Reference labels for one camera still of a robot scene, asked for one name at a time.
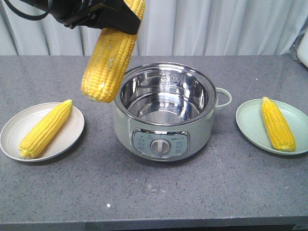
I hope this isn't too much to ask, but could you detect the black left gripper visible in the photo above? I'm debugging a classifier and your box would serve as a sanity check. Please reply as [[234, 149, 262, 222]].
[[51, 0, 141, 35]]

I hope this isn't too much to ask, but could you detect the yellow corn cob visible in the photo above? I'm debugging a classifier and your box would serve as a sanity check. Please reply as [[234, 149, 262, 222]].
[[81, 0, 145, 103], [19, 99, 73, 159], [260, 97, 296, 152]]

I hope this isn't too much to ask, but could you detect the grey curtain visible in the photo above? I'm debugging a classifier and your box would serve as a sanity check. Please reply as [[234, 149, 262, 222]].
[[0, 0, 308, 56]]

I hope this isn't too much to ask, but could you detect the green electric cooking pot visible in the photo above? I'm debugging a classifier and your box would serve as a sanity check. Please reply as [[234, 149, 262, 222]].
[[113, 62, 232, 162]]

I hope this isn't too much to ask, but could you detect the beige round plate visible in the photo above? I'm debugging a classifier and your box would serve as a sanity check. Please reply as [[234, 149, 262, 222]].
[[0, 102, 85, 162]]

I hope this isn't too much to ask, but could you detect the green round plate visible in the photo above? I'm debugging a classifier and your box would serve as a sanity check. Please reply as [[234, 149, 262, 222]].
[[236, 99, 308, 155]]

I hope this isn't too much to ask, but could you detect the white blender appliance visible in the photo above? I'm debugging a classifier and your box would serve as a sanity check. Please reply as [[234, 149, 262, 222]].
[[289, 27, 308, 67]]

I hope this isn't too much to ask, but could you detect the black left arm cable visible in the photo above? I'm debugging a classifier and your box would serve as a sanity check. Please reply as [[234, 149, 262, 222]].
[[3, 0, 52, 21]]

